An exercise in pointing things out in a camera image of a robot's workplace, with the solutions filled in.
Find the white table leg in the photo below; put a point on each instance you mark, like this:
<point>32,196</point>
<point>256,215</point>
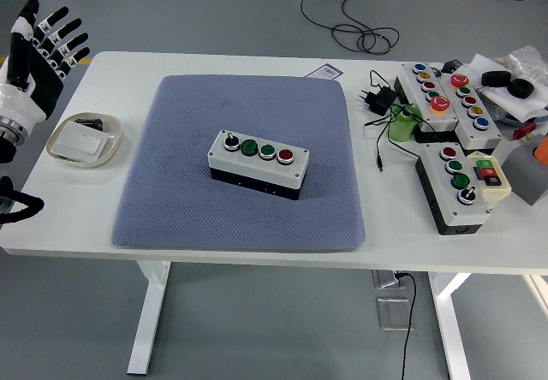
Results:
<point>454,333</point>
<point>150,311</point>

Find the white table frame bar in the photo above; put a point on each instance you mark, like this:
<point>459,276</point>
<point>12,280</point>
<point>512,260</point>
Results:
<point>537,290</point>

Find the green plastic cylinder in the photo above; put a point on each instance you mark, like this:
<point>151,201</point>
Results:
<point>400,129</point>

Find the white wall switch plate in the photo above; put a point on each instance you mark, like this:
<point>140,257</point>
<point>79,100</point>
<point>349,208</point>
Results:
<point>83,140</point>

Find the white shallow dish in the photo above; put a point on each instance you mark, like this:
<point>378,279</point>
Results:
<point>111,151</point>

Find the beige red-green switch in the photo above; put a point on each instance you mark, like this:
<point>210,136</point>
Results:
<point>496,189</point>

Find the orange cylinder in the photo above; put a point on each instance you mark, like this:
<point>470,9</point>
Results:
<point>543,151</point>

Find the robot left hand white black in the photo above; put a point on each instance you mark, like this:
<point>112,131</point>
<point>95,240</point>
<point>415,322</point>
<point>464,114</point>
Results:
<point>38,80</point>

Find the red knob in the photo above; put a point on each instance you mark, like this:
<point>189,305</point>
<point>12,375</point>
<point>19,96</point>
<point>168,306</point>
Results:
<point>525,131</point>

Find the five-button box with emergency stop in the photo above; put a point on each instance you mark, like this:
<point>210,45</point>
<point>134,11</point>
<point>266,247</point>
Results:
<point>421,93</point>
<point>479,134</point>

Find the silver floor socket box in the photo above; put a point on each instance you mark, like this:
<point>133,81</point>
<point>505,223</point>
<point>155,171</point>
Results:
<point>391,313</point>
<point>385,279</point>

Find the small black adapter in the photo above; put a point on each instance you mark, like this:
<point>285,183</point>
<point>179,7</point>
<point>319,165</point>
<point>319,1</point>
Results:
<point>451,67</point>

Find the blue-grey quilted mat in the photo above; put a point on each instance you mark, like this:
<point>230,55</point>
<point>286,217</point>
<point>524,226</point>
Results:
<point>171,204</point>

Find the white paper sheet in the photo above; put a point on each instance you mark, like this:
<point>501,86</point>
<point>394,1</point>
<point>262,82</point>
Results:
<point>526,108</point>

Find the grey block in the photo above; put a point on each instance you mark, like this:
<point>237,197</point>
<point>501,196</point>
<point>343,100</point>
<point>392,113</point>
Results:
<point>522,174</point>

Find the grey four-button control box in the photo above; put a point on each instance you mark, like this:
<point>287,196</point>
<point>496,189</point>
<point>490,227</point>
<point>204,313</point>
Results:
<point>257,166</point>
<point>449,200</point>

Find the small dark metal part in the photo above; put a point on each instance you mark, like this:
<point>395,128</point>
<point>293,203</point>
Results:
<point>90,122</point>

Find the clear plastic bag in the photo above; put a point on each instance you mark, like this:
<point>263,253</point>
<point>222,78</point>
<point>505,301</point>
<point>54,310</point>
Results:
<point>528,61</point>

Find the purple barcode label card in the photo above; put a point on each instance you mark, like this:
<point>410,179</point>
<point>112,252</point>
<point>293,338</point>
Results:
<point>325,71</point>

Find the black power adapter plug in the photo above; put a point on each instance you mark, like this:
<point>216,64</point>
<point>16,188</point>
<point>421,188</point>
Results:
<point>379,99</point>

